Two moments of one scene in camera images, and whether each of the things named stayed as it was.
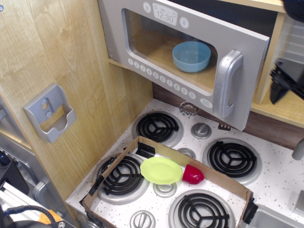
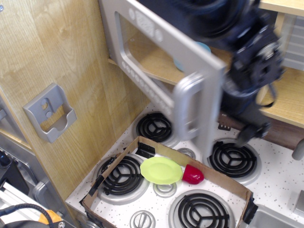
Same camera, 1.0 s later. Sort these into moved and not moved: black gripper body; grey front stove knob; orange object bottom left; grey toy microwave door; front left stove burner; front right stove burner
Moved: black gripper body; grey toy microwave door
Not moved: grey front stove knob; orange object bottom left; front right stove burner; front left stove burner
